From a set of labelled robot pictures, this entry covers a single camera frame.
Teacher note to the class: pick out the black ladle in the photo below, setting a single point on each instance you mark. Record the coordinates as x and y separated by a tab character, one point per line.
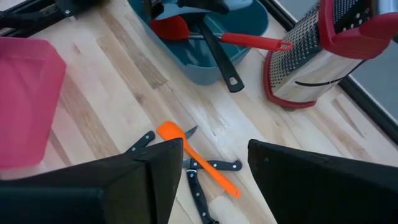
222	62

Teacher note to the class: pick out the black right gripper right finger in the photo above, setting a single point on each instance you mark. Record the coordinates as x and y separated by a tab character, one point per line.
326	193

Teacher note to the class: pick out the steel box grater red trim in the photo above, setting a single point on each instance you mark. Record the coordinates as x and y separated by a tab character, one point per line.
311	68

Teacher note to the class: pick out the pink plastic tray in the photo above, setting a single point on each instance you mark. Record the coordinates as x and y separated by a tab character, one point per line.
25	102

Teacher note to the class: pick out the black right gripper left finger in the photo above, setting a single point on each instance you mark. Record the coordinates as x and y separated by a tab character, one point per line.
77	193

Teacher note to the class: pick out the orange spatula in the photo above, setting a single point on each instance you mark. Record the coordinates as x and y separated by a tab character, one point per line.
169	130

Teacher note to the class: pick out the teal plastic bin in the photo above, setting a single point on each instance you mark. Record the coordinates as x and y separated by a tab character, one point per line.
192	59

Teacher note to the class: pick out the red spatula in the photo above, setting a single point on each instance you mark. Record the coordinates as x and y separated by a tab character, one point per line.
252	41

